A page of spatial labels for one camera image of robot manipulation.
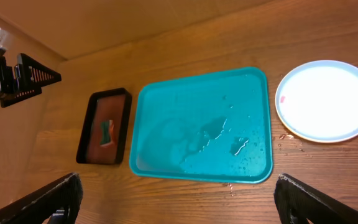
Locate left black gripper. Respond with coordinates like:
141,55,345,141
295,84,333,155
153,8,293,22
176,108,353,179
0,53,62,108

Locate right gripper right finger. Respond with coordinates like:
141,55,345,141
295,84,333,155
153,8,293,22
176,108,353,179
273,173,358,224

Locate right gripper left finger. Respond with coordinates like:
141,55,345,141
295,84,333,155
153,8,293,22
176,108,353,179
0,172,83,224

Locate light blue plate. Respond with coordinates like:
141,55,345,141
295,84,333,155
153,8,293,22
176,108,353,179
275,60,358,143

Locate black rectangular tray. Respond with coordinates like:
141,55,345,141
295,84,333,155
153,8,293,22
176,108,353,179
76,88,132,166

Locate teal plastic tray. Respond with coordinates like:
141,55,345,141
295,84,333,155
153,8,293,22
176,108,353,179
129,67,273,184

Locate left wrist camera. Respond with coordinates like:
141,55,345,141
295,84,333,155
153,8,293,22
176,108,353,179
0,28,11,55

